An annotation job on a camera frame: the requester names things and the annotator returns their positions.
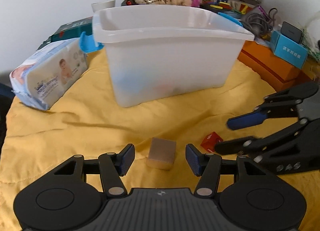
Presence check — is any red cube block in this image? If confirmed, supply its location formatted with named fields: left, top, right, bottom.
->
left=200, top=132, right=223, bottom=153

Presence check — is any wooden cube block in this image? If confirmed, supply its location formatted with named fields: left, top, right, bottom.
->
left=146, top=137, right=176, bottom=171

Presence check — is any orange box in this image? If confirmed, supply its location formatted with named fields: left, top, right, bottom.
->
left=238, top=41, right=311, bottom=91

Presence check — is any light blue box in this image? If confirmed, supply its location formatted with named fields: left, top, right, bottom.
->
left=270, top=30, right=308, bottom=69

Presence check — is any black power bank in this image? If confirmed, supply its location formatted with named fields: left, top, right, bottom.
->
left=280, top=21, right=303, bottom=44

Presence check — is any baby wipes pack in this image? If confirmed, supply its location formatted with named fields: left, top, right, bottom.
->
left=9, top=38, right=88, bottom=110

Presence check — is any translucent white plastic bin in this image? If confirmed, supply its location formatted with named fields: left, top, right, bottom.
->
left=92, top=4, right=254, bottom=107

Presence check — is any dark blue bag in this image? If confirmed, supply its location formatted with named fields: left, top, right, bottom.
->
left=0, top=83, right=15, bottom=149

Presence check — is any dark green box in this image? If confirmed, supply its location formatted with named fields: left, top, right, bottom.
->
left=38, top=16, right=92, bottom=50

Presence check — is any white bowl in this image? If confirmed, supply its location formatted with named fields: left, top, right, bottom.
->
left=91, top=0, right=116, bottom=13

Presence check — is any grey cable bundle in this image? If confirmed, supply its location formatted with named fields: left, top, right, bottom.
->
left=241, top=7, right=279, bottom=38

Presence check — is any blue bin handle clip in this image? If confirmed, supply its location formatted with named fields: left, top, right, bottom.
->
left=79, top=32, right=104, bottom=54

